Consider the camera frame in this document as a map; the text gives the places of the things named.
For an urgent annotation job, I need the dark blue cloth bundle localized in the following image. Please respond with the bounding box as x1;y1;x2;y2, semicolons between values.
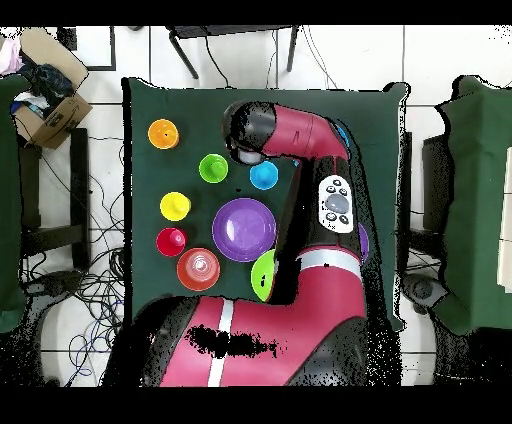
19;63;75;117

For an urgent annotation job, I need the blue plastic bowl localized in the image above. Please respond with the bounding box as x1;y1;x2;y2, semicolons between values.
291;123;352;167

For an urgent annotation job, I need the black box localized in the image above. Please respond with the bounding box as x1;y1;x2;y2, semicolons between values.
421;133;455;233

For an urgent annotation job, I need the black floor frame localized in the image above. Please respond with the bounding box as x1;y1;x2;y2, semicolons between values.
56;25;117;72

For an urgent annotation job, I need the green plastic bowl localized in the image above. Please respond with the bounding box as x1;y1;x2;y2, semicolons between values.
250;248;277;303

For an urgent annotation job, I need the dark green tablecloth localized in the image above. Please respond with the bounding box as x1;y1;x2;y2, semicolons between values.
121;76;411;333

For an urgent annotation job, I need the orange-red plastic bowl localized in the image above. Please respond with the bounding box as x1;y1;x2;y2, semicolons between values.
176;247;222;292

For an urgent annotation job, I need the shallow purple plastic bowl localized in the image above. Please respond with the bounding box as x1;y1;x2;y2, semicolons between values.
211;197;278;264

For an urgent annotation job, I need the red plastic cup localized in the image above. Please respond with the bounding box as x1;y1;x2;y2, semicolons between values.
155;227;188;258

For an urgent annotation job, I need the orange plastic cup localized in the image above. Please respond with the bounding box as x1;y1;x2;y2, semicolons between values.
147;118;180;150

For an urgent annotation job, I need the pink cloth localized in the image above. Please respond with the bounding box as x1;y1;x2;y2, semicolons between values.
0;37;24;76

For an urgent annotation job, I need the black bench frame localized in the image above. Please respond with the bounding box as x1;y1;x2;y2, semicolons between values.
17;127;91;269

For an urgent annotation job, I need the blue plastic cup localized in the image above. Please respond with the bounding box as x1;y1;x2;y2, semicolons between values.
249;160;280;191

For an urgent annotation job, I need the tangle of floor cables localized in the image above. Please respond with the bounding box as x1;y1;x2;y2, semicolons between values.
19;131;129;387

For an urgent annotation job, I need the yellow plastic cup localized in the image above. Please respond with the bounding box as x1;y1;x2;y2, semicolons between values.
159;191;192;222

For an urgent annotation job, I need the green plastic cup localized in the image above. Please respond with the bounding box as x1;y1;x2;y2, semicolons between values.
198;153;230;184

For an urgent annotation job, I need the green cloth covered table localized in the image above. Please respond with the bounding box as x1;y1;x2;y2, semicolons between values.
433;75;512;336
0;73;31;334

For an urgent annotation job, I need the open cardboard box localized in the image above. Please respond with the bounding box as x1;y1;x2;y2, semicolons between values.
11;27;94;150

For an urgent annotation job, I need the grey pedestal foot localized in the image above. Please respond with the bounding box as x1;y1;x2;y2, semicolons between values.
23;269;85;297
401;273;449;315

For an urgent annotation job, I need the deep purple plastic bowl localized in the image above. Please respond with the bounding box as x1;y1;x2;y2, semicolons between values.
357;222;370;263

